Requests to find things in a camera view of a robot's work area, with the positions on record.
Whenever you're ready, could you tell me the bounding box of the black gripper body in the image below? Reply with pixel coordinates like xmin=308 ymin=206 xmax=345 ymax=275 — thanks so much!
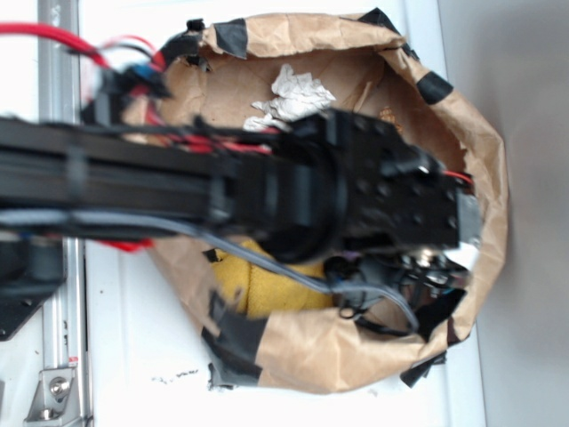
xmin=328 ymin=110 xmax=482 ymax=311

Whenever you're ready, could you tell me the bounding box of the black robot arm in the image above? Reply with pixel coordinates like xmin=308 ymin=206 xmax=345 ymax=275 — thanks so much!
xmin=1 ymin=109 xmax=482 ymax=312

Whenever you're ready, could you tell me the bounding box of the crumpled white paper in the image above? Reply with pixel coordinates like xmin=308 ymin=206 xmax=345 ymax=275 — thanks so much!
xmin=243 ymin=64 xmax=336 ymax=132

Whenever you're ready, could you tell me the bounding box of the brown paper bag bin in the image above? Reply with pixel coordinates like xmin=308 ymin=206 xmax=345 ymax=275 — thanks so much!
xmin=150 ymin=10 xmax=509 ymax=394

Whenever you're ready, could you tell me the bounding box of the yellow towel cloth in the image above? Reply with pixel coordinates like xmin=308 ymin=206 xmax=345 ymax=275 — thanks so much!
xmin=210 ymin=248 xmax=333 ymax=318

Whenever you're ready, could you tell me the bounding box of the red cable bundle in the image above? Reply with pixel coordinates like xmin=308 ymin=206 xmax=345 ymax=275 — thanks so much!
xmin=0 ymin=21 xmax=168 ymax=72

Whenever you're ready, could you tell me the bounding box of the aluminium extrusion rail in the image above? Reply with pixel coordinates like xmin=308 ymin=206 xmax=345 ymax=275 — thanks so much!
xmin=36 ymin=0 xmax=93 ymax=427

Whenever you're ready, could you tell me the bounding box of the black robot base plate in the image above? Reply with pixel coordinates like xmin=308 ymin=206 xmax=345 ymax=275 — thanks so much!
xmin=1 ymin=238 xmax=67 ymax=342

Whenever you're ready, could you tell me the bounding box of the metal corner bracket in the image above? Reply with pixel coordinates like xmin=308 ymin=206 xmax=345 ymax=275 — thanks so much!
xmin=23 ymin=367 xmax=82 ymax=426

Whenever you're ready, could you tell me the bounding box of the grey cable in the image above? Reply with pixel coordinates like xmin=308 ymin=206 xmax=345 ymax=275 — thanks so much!
xmin=0 ymin=208 xmax=421 ymax=334

